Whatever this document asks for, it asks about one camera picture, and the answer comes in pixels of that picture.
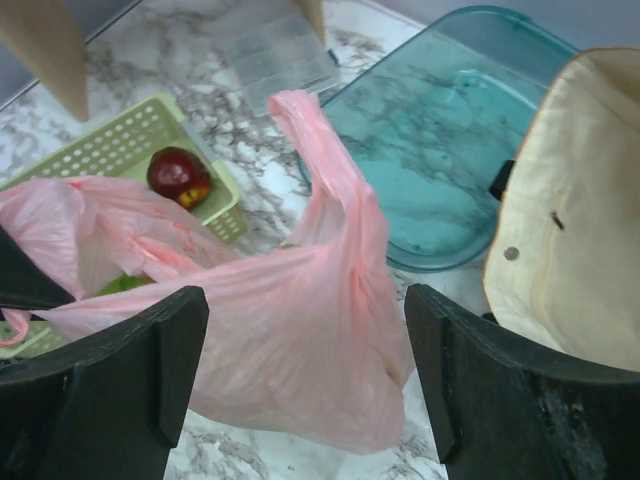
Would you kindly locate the light green plastic basket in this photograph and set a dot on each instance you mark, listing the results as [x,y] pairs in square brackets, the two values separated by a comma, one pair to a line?
[111,223]

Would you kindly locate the red apple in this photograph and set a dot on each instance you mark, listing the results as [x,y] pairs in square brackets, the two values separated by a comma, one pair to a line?
[179,175]

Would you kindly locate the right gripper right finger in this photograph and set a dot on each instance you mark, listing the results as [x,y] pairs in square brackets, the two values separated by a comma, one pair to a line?
[502,406]

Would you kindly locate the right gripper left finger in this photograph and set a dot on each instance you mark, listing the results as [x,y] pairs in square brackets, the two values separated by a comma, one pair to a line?
[109,406]

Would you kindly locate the pink plastic grocery bag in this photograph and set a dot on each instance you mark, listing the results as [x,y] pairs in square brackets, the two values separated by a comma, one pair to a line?
[307,339]

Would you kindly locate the teal transparent plastic container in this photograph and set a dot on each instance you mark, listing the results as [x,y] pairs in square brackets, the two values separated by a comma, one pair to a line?
[432,124]

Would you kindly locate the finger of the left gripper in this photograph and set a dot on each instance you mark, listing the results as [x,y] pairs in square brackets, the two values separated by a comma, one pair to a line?
[23,285]

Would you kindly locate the orange tote bag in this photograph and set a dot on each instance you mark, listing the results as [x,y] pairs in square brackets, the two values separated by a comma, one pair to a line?
[563,267]

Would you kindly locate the clear plastic compartment box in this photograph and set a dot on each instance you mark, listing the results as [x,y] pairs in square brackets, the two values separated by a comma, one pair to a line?
[272,47]

